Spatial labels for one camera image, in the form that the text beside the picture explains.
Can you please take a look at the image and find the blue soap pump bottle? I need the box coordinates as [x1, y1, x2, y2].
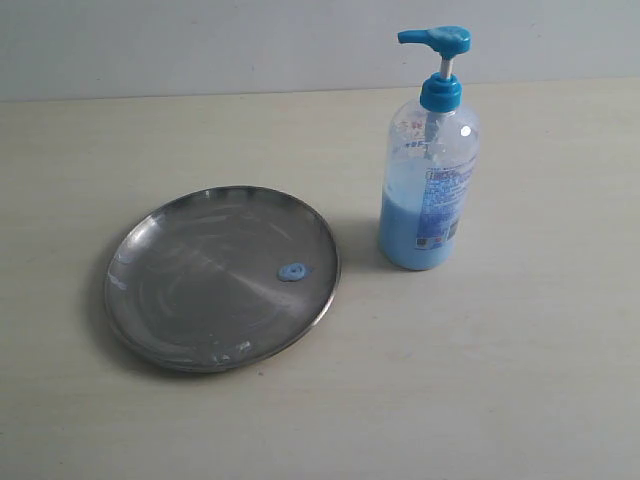
[378, 26, 479, 271]

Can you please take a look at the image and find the blue soap blob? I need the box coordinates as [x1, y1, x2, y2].
[277, 262, 313, 282]

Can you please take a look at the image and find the round steel plate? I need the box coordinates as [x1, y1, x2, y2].
[103, 185, 341, 373]

